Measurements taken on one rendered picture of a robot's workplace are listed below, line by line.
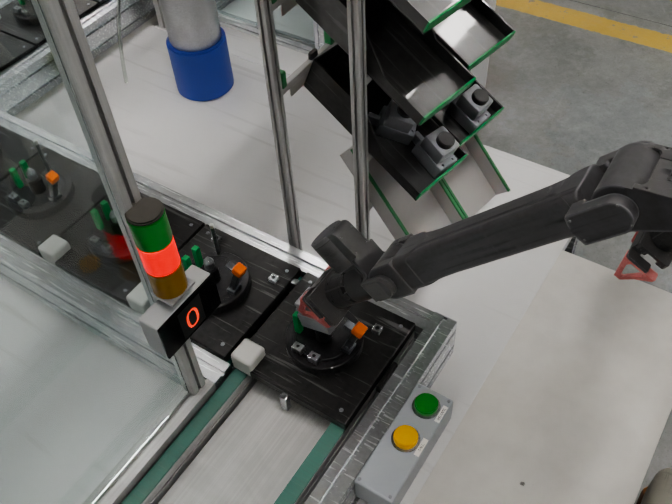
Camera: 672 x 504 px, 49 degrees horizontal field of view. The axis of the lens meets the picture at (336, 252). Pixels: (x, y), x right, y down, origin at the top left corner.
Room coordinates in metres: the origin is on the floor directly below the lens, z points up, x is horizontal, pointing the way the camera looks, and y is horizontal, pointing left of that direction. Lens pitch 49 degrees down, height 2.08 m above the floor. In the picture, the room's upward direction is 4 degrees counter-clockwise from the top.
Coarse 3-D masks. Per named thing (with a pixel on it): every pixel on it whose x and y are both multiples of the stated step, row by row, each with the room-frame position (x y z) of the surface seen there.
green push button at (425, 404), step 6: (420, 396) 0.63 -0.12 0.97; (426, 396) 0.63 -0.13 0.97; (432, 396) 0.63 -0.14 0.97; (414, 402) 0.62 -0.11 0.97; (420, 402) 0.62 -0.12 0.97; (426, 402) 0.62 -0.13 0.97; (432, 402) 0.62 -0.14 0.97; (420, 408) 0.61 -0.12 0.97; (426, 408) 0.61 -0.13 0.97; (432, 408) 0.61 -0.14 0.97; (420, 414) 0.60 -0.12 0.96; (426, 414) 0.60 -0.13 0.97; (432, 414) 0.60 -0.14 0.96
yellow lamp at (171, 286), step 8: (176, 272) 0.66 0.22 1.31; (184, 272) 0.68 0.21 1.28; (152, 280) 0.66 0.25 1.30; (160, 280) 0.65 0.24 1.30; (168, 280) 0.65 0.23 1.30; (176, 280) 0.66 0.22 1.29; (184, 280) 0.67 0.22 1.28; (152, 288) 0.66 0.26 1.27; (160, 288) 0.65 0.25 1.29; (168, 288) 0.65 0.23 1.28; (176, 288) 0.66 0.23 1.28; (184, 288) 0.66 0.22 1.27; (160, 296) 0.65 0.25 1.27; (168, 296) 0.65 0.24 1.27; (176, 296) 0.65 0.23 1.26
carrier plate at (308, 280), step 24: (288, 312) 0.83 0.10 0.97; (360, 312) 0.82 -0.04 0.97; (384, 312) 0.81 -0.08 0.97; (264, 336) 0.78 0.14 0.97; (384, 336) 0.76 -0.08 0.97; (408, 336) 0.76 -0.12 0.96; (264, 360) 0.73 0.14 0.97; (288, 360) 0.73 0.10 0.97; (360, 360) 0.71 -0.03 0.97; (384, 360) 0.71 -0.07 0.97; (288, 384) 0.68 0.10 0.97; (312, 384) 0.67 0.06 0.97; (336, 384) 0.67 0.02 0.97; (360, 384) 0.67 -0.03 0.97; (312, 408) 0.63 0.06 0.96; (336, 408) 0.62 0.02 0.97
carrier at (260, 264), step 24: (192, 240) 1.03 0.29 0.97; (216, 240) 0.97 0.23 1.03; (240, 240) 1.02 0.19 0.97; (192, 264) 0.95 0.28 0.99; (216, 264) 0.91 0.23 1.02; (264, 264) 0.95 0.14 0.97; (288, 264) 0.95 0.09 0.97; (240, 288) 0.88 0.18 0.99; (264, 288) 0.89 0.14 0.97; (288, 288) 0.90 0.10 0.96; (216, 312) 0.84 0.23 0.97; (240, 312) 0.84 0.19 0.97; (264, 312) 0.84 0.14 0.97; (192, 336) 0.79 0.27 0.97; (216, 336) 0.79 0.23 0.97; (240, 336) 0.78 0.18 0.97
